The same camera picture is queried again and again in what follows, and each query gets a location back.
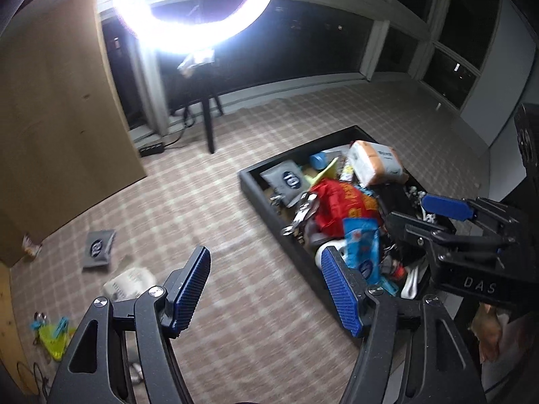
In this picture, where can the white cloth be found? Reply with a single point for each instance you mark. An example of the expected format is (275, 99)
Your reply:
(414, 280)

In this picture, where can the pine wood panel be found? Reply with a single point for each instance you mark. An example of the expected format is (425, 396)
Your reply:
(8, 303)

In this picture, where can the yellow-green plastic item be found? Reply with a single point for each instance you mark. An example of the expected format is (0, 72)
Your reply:
(54, 343)

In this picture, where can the teal clothespin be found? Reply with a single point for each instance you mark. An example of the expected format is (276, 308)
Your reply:
(62, 326)

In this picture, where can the blue cap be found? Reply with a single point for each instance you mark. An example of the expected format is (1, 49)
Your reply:
(318, 160)

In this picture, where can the crumpled white bag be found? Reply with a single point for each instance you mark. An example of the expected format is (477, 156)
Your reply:
(126, 284)

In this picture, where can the blue snack packet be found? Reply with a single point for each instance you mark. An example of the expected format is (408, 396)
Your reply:
(362, 244)

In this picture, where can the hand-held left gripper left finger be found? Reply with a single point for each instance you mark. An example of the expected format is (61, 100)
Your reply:
(193, 286)

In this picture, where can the yellow cloth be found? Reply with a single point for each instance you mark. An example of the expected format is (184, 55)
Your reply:
(326, 174)

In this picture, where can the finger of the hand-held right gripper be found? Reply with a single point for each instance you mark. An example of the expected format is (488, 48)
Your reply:
(414, 229)
(442, 206)

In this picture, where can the grey pouch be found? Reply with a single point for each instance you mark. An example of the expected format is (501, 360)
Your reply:
(286, 181)
(99, 248)

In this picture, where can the black tray container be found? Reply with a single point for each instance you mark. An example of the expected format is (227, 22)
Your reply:
(273, 223)

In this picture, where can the white window frame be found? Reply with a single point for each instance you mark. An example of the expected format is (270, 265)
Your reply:
(379, 38)

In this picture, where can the red plastic bag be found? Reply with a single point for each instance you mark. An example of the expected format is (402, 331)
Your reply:
(341, 206)

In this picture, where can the metal clip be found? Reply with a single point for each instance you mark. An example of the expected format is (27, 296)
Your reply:
(40, 316)

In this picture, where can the light wooden cabinet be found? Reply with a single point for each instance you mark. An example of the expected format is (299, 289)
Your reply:
(54, 113)

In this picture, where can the person's right hand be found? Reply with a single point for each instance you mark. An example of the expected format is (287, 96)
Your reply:
(488, 332)

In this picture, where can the red and yellow snack packet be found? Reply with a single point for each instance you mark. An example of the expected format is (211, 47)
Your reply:
(31, 250)

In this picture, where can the white tissue pack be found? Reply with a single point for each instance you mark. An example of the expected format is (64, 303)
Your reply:
(374, 162)

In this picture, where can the black power strip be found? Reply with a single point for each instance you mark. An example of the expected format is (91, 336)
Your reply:
(151, 148)

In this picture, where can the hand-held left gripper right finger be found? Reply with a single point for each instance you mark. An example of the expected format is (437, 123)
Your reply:
(337, 294)

